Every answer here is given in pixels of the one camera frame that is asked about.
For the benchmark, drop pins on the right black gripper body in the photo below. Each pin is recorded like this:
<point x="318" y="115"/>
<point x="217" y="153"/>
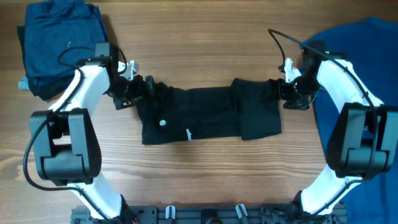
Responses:
<point x="277" y="89"/>

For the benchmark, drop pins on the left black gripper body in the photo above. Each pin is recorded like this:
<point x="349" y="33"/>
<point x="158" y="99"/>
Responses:
<point x="149" y="86"/>

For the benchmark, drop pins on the black t-shirt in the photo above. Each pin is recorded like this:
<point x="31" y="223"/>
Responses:
<point x="245" y="109"/>

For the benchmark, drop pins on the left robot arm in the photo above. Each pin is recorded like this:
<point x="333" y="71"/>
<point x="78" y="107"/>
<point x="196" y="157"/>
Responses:
<point x="64" y="153"/>

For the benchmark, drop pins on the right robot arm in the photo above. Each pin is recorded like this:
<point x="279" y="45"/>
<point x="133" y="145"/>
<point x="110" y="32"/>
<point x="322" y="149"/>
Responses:
<point x="363" y="141"/>

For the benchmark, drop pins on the folded blue denim shirt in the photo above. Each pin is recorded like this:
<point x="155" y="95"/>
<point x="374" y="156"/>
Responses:
<point x="54" y="26"/>

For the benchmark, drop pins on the blue t-shirt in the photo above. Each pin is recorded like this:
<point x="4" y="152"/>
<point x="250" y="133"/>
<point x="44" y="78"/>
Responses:
<point x="371" y="46"/>

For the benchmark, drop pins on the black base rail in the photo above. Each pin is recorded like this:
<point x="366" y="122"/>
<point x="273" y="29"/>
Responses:
<point x="268" y="213"/>

